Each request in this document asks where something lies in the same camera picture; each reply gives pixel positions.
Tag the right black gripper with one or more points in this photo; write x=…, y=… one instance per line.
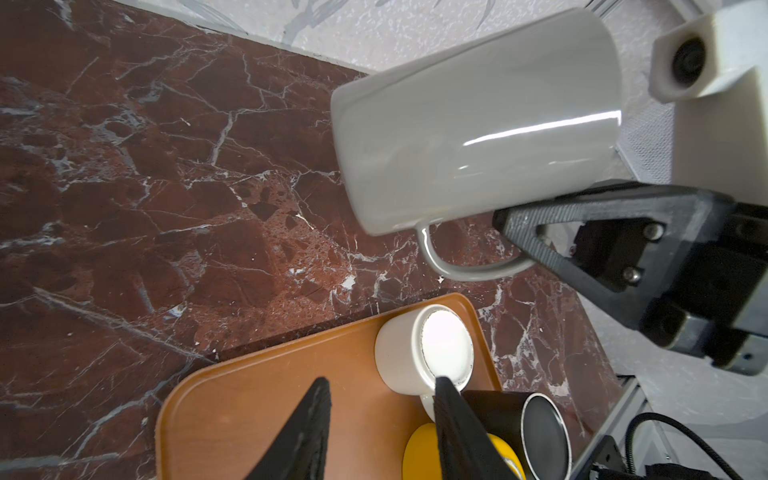
x=687, y=266

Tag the brown rectangular tray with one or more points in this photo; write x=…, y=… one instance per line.
x=220, y=421

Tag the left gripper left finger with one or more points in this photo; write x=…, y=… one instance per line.
x=299, y=451

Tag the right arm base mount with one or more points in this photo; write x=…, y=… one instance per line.
x=639, y=449

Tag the yellow mug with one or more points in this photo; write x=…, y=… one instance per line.
x=423, y=458

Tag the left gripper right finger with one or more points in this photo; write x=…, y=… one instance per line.
x=457, y=422

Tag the black mug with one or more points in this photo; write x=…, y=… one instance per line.
x=531, y=423

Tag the grey mug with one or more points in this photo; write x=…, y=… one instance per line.
x=523, y=115

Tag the cream white mug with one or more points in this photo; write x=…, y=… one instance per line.
x=414, y=349

